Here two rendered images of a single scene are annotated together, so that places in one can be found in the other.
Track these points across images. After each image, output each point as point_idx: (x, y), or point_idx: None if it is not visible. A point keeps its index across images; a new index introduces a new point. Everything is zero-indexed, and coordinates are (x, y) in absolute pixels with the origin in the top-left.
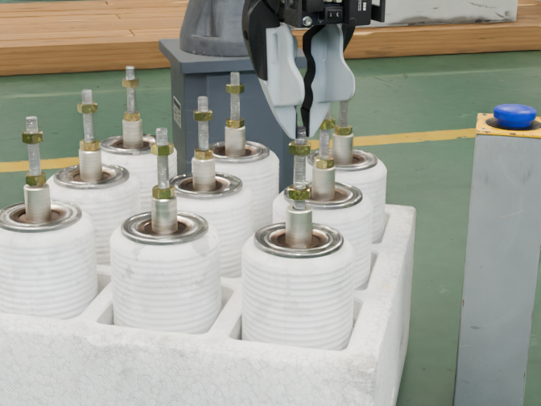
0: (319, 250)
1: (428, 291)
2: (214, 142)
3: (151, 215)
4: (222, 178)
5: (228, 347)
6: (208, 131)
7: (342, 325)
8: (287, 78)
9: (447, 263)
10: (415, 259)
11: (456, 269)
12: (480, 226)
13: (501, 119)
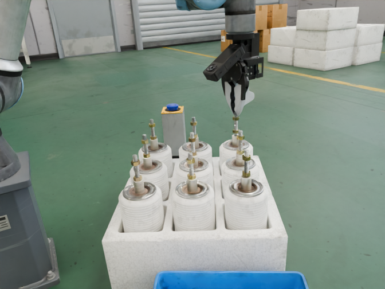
0: (242, 141)
1: (98, 205)
2: (36, 215)
3: (243, 160)
4: (185, 162)
5: (260, 173)
6: (35, 211)
7: None
8: (248, 95)
9: (71, 203)
10: (65, 211)
11: (78, 200)
12: (184, 138)
13: (176, 108)
